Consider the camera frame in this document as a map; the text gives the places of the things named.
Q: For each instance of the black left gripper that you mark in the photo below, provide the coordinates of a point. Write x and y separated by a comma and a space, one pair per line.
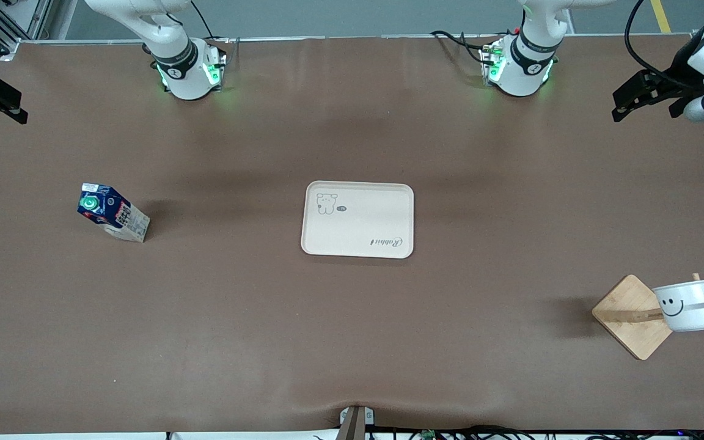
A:
679, 78

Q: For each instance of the blue milk carton green cap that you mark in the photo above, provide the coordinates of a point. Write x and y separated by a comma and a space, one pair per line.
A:
117, 214

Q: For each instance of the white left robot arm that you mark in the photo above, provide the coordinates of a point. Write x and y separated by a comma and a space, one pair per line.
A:
520, 73

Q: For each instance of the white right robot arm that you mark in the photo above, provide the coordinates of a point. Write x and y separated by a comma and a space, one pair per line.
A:
187, 79

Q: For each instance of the wooden cup hanging rack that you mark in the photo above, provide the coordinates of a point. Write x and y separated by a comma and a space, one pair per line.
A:
630, 318

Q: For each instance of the brown table cover mat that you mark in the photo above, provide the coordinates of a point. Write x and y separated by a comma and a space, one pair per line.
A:
205, 318

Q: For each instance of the cream plastic rabbit tray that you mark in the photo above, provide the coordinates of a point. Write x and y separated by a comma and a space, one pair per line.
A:
358, 220

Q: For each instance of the small green circuit board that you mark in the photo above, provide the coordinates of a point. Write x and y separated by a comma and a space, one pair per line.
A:
428, 434

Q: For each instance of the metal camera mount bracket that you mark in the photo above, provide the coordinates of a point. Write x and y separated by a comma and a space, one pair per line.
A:
354, 425

